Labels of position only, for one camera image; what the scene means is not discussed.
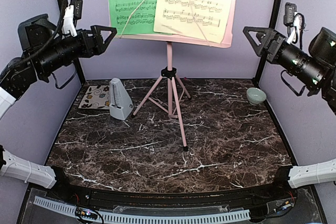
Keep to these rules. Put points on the yellow paper sheet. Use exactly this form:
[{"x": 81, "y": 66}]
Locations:
[{"x": 201, "y": 19}]

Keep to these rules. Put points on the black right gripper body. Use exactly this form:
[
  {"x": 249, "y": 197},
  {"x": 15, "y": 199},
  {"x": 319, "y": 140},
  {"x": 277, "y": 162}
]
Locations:
[{"x": 310, "y": 71}]

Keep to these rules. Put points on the black right frame post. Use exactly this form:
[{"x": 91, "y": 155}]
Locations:
[{"x": 272, "y": 24}]

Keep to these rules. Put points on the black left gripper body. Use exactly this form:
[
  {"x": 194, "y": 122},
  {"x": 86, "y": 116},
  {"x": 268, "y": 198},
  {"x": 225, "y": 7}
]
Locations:
[{"x": 53, "y": 57}]

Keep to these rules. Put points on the black frame post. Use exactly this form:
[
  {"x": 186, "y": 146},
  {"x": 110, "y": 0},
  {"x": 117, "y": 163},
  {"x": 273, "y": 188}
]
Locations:
[
  {"x": 272, "y": 24},
  {"x": 78, "y": 72}
]

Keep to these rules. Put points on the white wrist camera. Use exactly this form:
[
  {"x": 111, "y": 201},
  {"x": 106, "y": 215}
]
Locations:
[
  {"x": 72, "y": 13},
  {"x": 295, "y": 23}
]

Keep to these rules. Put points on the green paper sheet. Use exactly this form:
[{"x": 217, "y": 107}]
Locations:
[{"x": 132, "y": 17}]

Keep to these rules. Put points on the floral patterned coaster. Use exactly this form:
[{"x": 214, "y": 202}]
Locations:
[{"x": 96, "y": 97}]

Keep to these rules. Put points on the pale green bowl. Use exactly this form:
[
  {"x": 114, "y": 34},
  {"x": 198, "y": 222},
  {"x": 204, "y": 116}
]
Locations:
[{"x": 255, "y": 96}]

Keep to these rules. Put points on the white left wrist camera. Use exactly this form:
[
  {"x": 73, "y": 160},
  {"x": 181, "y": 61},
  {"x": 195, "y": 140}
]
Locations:
[{"x": 72, "y": 13}]

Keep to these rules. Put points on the white metronome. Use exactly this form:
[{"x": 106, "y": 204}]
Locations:
[{"x": 121, "y": 104}]

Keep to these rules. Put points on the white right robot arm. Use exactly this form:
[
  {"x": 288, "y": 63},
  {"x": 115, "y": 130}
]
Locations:
[{"x": 298, "y": 176}]

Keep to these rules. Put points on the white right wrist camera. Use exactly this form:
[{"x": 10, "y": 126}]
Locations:
[{"x": 295, "y": 23}]

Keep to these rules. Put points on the black left frame post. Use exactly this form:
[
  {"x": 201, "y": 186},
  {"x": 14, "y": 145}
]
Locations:
[{"x": 78, "y": 72}]

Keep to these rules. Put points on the grey cable duct strip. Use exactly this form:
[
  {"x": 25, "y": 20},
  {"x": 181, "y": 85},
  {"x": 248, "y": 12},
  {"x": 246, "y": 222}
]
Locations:
[{"x": 143, "y": 215}]

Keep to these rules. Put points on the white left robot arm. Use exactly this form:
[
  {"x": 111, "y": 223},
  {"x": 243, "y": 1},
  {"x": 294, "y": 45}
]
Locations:
[{"x": 46, "y": 48}]

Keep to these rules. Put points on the black front rail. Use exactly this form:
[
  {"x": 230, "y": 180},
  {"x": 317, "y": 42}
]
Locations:
[{"x": 253, "y": 197}]

